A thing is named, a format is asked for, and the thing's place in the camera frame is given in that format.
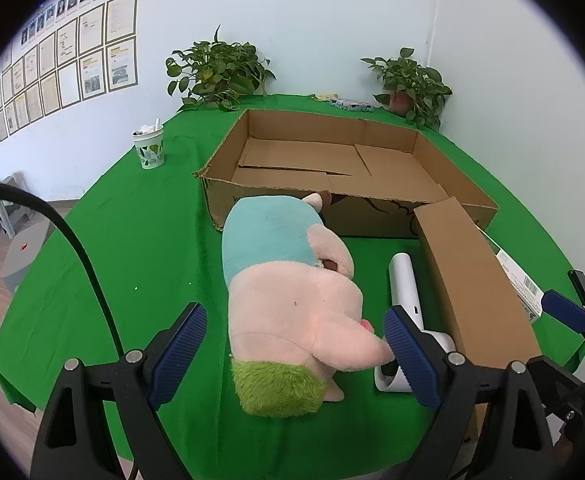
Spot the small long cardboard box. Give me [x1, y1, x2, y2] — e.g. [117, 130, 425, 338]
[413, 197, 542, 443]

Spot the large leafy potted plant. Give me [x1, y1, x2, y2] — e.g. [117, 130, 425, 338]
[165, 25, 276, 112]

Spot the green tablecloth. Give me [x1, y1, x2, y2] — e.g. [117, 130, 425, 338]
[0, 92, 585, 480]

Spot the white and green carton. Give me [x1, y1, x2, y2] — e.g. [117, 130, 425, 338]
[480, 227, 544, 325]

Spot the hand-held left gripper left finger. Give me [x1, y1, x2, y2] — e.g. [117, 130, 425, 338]
[31, 301, 208, 480]

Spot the green patterned cup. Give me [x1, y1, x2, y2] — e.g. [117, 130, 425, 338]
[132, 117, 166, 170]

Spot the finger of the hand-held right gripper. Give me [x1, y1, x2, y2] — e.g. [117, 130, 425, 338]
[541, 270, 585, 356]
[523, 354, 585, 423]

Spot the small printed packet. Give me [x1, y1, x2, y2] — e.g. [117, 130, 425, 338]
[329, 97, 376, 112]

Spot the white handheld plastic device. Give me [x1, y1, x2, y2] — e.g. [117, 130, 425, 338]
[373, 252, 456, 395]

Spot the grey round stool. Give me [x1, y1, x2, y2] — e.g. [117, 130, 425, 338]
[0, 217, 56, 295]

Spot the pink plush pig toy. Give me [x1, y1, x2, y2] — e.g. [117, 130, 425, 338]
[221, 191, 396, 417]

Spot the large cardboard box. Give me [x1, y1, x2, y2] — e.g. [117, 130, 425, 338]
[193, 108, 499, 239]

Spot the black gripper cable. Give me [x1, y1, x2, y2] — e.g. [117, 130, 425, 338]
[0, 181, 126, 361]

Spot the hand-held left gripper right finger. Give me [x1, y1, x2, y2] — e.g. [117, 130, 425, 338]
[383, 306, 556, 480]

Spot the group of framed wall certificates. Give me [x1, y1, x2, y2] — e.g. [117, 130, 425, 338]
[0, 0, 139, 152]

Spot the small potted plant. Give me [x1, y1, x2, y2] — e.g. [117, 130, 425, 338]
[361, 48, 453, 131]

